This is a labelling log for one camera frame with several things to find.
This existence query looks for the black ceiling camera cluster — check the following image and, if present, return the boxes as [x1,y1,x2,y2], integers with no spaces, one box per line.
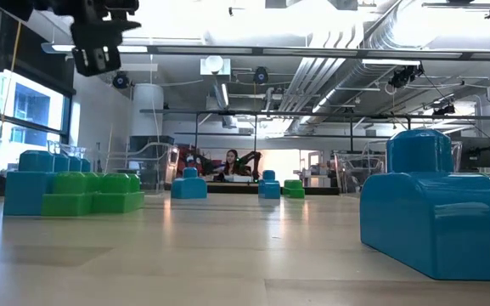
[387,63,425,89]

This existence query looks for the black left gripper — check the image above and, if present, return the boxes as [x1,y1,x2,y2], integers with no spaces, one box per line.
[51,0,142,49]

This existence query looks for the black metal station frame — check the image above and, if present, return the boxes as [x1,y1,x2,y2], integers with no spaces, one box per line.
[139,108,490,179]

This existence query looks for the black monitor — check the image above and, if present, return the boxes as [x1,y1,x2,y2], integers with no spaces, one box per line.
[459,136,490,170]

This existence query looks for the white round column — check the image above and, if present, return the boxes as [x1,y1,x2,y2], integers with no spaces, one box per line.
[132,82,165,138]

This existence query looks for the silver ventilation duct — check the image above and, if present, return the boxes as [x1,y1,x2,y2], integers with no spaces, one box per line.
[278,0,424,133]

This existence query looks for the long ceiling light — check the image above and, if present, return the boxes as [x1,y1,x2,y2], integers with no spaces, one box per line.
[40,41,149,54]

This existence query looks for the red equipment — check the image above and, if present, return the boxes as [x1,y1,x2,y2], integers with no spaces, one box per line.
[177,146,194,175]

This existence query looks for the person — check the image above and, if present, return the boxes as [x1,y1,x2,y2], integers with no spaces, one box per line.
[225,148,242,178]

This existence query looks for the blue rounded one-stud block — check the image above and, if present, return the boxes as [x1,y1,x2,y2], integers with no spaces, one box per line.
[170,167,209,201]
[257,169,282,201]
[359,128,490,282]

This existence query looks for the window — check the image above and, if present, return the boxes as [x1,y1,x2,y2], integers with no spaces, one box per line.
[0,70,74,171]

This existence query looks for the grey overhead rail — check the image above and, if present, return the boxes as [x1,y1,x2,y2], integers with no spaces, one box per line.
[119,42,490,61]

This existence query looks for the white tray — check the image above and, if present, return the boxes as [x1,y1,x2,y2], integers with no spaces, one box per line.
[226,173,255,184]

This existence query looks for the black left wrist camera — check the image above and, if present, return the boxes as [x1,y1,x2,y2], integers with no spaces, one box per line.
[71,44,122,78]

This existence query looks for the clear plastic bin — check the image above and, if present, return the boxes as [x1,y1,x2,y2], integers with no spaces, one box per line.
[333,139,463,193]
[47,139,176,190]

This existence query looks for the black ceiling device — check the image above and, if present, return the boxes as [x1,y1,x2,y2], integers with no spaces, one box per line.
[432,104,457,116]

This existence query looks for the yellow cable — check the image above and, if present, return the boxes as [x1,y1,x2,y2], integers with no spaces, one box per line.
[0,19,25,144]

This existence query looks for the blue four-stud block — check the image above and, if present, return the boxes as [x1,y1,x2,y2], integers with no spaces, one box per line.
[3,150,93,217]

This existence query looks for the green two-stud block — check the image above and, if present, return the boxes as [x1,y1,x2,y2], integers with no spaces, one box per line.
[40,171,98,218]

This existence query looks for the black equipment cart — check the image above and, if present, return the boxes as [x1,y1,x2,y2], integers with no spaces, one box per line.
[128,134,176,184]

